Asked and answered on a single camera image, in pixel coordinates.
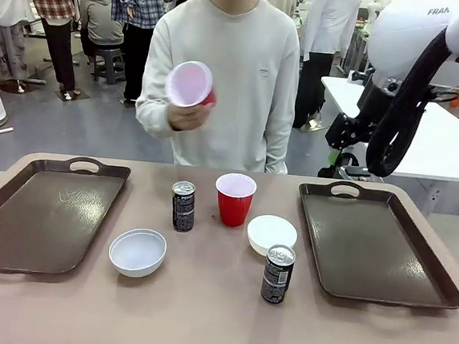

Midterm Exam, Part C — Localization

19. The person in white sweatshirt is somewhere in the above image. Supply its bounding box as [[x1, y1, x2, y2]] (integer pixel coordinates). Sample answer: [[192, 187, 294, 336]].
[[130, 0, 306, 176]]

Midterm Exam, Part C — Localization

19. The white background table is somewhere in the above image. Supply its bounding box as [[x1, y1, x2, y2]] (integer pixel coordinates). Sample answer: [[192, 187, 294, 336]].
[[309, 75, 459, 220]]

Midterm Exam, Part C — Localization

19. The black drink can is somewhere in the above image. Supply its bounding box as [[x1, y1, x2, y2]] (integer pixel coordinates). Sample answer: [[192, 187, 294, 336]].
[[258, 243, 297, 307], [168, 180, 199, 234]]

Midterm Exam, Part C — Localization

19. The person's left forearm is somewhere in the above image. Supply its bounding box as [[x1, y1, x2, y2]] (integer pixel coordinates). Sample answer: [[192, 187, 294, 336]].
[[262, 114, 296, 176]]

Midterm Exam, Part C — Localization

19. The bystander in white shirt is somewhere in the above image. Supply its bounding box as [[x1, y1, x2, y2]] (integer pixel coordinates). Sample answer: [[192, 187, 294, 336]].
[[291, 0, 363, 135]]

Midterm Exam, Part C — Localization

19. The red plastic cup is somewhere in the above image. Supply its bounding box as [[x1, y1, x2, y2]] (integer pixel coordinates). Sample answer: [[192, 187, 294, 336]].
[[164, 58, 220, 110], [211, 171, 259, 229]]

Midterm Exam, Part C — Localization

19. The person's right hand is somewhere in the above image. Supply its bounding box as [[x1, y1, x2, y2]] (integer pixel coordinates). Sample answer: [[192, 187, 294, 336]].
[[167, 94, 217, 135]]

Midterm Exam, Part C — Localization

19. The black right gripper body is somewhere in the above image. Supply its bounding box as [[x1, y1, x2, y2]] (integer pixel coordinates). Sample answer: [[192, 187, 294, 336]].
[[353, 83, 401, 133]]

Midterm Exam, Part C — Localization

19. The white bowl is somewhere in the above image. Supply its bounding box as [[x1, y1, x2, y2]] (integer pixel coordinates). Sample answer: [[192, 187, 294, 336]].
[[244, 212, 300, 261], [107, 225, 169, 281]]

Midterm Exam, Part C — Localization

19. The grey plastic stool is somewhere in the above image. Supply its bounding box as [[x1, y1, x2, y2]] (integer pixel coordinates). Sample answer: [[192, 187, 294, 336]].
[[90, 45, 127, 87]]

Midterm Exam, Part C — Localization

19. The black grey machine base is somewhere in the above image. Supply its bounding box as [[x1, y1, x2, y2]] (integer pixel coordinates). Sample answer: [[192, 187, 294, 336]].
[[316, 150, 376, 183]]

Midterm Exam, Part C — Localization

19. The person's right forearm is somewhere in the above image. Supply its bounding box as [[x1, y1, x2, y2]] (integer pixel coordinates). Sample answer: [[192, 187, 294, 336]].
[[132, 85, 181, 142]]

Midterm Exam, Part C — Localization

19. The brown plastic tray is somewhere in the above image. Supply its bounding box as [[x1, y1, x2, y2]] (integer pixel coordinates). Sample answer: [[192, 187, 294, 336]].
[[0, 148, 133, 283], [288, 176, 459, 312]]

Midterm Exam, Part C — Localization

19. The seated bystander in grey hoodie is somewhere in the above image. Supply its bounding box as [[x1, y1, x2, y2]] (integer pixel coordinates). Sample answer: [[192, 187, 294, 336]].
[[73, 0, 129, 62]]

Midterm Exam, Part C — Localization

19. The black cable sleeve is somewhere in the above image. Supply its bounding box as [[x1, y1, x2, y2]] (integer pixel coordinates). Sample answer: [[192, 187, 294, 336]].
[[364, 0, 459, 185]]

